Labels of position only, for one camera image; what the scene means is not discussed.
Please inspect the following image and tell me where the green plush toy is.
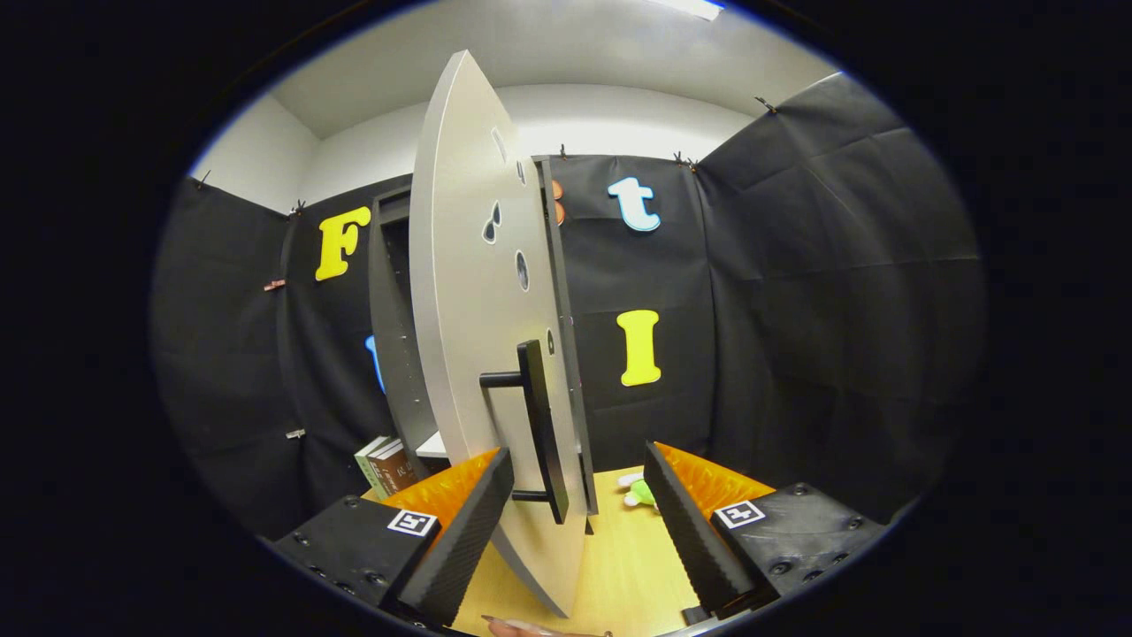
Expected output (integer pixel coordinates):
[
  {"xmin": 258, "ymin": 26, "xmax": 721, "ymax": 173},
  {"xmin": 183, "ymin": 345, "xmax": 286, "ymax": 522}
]
[{"xmin": 616, "ymin": 472, "xmax": 660, "ymax": 512}]

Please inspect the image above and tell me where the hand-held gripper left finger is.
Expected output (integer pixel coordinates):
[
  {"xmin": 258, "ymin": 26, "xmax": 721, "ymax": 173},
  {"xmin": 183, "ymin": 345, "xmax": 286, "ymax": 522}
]
[{"xmin": 270, "ymin": 447, "xmax": 516, "ymax": 629}]

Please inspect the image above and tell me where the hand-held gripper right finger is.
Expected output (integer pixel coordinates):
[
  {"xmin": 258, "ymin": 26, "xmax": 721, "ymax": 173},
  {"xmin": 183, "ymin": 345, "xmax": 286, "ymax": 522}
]
[{"xmin": 643, "ymin": 441, "xmax": 890, "ymax": 620}]

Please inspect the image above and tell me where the black door handle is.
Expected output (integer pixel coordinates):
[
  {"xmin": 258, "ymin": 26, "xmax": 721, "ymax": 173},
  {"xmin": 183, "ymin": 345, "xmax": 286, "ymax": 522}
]
[{"xmin": 479, "ymin": 339, "xmax": 570, "ymax": 525}]

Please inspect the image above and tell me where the beige cabinet door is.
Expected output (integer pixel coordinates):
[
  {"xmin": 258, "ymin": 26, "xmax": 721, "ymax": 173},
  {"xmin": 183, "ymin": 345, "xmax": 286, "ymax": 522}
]
[{"xmin": 409, "ymin": 50, "xmax": 589, "ymax": 618}]

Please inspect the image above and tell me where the long ceiling light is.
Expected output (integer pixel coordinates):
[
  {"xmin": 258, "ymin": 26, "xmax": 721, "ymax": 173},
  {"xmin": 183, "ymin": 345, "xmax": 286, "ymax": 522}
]
[{"xmin": 650, "ymin": 0, "xmax": 726, "ymax": 21}]

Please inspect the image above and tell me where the grey cabinet body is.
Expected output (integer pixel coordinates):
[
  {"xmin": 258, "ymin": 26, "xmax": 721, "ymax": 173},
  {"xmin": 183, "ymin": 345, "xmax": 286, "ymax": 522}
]
[{"xmin": 367, "ymin": 155, "xmax": 600, "ymax": 536}]

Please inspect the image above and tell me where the green book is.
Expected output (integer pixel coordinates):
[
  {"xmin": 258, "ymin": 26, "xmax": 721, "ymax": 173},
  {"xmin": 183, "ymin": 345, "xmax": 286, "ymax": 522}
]
[{"xmin": 354, "ymin": 435, "xmax": 392, "ymax": 501}]

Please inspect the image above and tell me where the black backdrop cloth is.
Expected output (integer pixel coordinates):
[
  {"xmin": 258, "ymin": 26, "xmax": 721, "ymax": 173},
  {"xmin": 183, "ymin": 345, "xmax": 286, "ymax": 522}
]
[{"xmin": 150, "ymin": 71, "xmax": 987, "ymax": 541}]

